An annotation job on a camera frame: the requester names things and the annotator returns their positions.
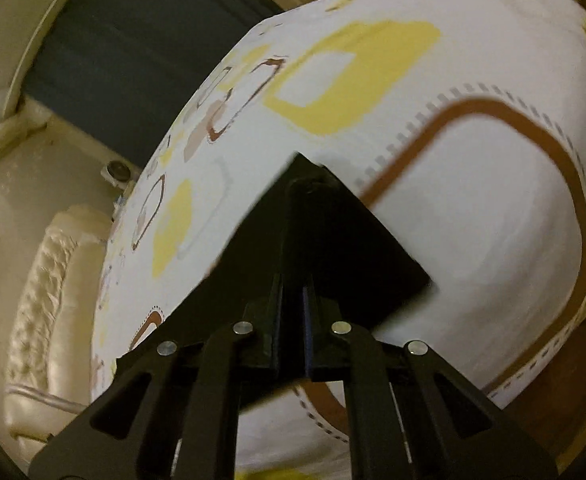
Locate black pants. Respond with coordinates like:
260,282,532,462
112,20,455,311
116,152,439,416

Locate cream tufted headboard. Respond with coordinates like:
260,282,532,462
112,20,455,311
3,205,116,456

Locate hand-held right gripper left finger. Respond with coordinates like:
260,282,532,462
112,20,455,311
28,274,287,480

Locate dark blue curtain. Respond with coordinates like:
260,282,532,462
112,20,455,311
23,0,284,176

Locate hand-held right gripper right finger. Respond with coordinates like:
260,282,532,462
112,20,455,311
302,284,560,480

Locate white patterned bed sheet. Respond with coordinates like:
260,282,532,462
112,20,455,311
90,0,586,480

